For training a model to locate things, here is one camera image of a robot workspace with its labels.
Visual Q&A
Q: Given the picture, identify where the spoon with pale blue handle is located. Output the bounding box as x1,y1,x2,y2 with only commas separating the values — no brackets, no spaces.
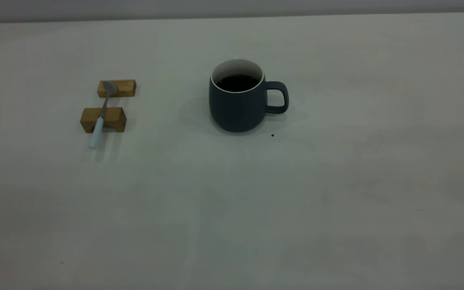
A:
89,80,117,149

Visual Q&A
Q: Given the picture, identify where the flat wooden block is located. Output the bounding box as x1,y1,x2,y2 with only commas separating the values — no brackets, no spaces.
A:
97,79,137,98

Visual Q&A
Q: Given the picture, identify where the dark blue coffee mug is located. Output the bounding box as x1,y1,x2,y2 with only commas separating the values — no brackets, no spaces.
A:
209,59,289,133

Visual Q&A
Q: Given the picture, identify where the arched wooden block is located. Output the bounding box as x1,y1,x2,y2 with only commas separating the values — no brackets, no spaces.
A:
80,107,127,133

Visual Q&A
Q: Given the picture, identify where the dark coffee liquid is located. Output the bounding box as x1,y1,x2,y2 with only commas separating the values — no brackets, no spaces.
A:
216,75,260,93

